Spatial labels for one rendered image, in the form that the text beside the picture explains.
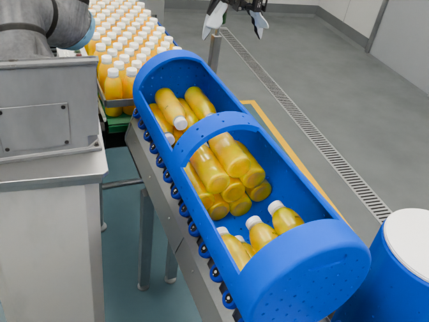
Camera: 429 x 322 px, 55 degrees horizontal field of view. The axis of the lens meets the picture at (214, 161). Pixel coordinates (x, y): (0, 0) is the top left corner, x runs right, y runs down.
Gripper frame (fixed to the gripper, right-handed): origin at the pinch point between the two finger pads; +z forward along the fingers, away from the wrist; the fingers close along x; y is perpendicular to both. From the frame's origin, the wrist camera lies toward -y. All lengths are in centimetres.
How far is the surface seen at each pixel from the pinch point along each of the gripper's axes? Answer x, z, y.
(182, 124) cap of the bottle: -4.8, 31.0, -12.9
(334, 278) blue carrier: 4, 29, 50
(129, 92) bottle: -11, 40, -53
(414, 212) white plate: 48, 38, 34
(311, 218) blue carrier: 13.4, 33.7, 30.7
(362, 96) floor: 264, 135, -193
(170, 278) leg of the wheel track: 7, 136, -37
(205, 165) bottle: -7.0, 28.8, 10.4
